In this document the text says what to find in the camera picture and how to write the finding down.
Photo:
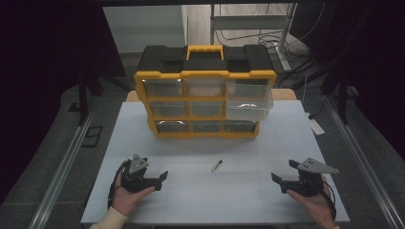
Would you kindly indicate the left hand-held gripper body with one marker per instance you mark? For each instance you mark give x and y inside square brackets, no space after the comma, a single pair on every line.
[135,178]

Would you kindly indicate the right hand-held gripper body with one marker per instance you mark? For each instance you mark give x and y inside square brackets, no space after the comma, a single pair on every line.
[310,184]

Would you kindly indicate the small metal screw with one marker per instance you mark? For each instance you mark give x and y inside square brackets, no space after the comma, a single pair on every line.
[217,166]

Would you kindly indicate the clear plastic drawer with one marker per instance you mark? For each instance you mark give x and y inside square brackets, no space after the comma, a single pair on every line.
[250,105]

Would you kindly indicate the person's left hand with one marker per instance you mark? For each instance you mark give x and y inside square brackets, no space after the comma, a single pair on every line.
[125,200]

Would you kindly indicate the person's right hand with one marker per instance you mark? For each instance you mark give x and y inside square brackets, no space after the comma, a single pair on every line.
[318,208]

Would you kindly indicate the set of closed clear drawers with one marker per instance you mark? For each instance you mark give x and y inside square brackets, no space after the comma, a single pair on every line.
[168,108]

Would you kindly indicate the black metal stand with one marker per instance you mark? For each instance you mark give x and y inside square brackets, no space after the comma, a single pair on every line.
[83,95]
[342,95]

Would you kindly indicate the yellow black drawer organizer cabinet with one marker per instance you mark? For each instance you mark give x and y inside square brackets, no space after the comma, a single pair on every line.
[203,67]

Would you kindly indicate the dark curtain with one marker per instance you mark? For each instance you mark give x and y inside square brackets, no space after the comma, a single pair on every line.
[375,63]
[41,79]

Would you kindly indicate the black rectangular floor frame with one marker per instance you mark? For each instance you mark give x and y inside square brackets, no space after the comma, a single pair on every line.
[92,136]

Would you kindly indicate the aluminium rail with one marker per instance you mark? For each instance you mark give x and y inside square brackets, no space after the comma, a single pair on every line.
[366,165]
[60,178]

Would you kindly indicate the grey metal desk frame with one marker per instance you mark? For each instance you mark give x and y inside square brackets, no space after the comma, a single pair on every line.
[248,22]

